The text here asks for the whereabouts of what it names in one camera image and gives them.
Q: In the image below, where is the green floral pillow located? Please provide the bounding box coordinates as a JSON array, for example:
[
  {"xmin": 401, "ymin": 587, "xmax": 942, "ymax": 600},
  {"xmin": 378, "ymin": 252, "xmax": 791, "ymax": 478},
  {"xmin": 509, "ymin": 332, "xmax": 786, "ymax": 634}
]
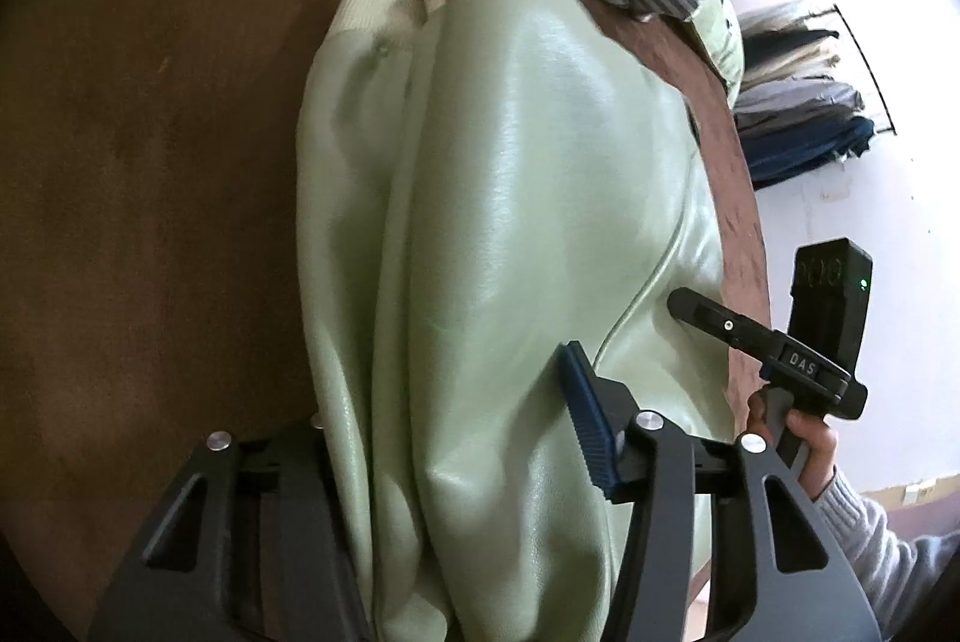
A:
[{"xmin": 679, "ymin": 0, "xmax": 747, "ymax": 107}]

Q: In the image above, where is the green jacket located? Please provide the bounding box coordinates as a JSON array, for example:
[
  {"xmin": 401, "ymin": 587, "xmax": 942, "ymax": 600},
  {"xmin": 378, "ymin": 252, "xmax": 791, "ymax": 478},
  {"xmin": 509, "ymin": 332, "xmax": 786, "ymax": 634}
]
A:
[{"xmin": 295, "ymin": 0, "xmax": 740, "ymax": 642}]

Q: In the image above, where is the person's right hand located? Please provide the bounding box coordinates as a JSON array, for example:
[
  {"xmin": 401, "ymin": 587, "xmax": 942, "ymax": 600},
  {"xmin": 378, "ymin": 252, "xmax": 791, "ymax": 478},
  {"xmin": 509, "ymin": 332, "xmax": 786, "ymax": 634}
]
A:
[{"xmin": 745, "ymin": 385, "xmax": 841, "ymax": 500}]

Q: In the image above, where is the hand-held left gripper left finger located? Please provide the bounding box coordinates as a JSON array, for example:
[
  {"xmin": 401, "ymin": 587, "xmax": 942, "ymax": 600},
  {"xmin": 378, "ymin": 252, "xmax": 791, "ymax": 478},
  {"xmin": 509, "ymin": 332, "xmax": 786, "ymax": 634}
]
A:
[{"xmin": 88, "ymin": 413, "xmax": 372, "ymax": 642}]

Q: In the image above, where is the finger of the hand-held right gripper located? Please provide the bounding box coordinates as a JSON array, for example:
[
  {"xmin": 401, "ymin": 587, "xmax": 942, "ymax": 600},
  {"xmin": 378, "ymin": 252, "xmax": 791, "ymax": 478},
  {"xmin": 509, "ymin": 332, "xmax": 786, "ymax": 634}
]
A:
[{"xmin": 666, "ymin": 286, "xmax": 788, "ymax": 359}]

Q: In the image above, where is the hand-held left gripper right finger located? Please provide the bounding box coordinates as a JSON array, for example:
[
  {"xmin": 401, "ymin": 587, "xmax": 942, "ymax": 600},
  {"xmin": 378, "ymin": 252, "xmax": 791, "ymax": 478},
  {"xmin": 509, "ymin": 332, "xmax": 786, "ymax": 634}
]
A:
[{"xmin": 556, "ymin": 340, "xmax": 882, "ymax": 642}]

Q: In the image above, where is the brown bed cover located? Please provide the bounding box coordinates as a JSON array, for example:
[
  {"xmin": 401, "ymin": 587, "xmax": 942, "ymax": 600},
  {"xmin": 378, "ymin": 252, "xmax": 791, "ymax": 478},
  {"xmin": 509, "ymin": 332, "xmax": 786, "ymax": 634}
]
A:
[{"xmin": 0, "ymin": 0, "xmax": 773, "ymax": 642}]

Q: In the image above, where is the row of hanging dark clothes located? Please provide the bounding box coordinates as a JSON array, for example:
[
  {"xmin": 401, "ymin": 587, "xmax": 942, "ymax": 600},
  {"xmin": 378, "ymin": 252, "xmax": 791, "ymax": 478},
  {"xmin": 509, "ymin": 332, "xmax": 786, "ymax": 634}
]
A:
[{"xmin": 731, "ymin": 1, "xmax": 878, "ymax": 189}]

